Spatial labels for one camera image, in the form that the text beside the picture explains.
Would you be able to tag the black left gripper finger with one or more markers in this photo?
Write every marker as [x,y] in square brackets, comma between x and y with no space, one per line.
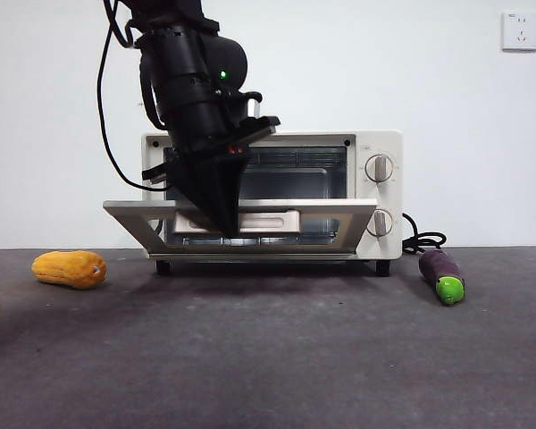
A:
[234,187]
[201,187]

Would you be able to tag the beige round oven knob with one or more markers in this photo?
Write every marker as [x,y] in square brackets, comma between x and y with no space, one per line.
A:
[382,222]
[379,168]

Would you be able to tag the white wall socket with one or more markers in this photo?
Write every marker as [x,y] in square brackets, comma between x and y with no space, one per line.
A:
[519,31]

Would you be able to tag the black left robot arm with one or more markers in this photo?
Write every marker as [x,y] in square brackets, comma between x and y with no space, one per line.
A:
[187,80]

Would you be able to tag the purple toy eggplant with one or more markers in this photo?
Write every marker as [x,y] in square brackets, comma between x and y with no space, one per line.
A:
[438,269]

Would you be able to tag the cream white toaster oven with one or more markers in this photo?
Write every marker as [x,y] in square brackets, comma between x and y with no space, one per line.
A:
[384,196]

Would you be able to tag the yellow toy corn cob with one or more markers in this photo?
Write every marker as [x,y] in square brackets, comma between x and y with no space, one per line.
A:
[64,268]

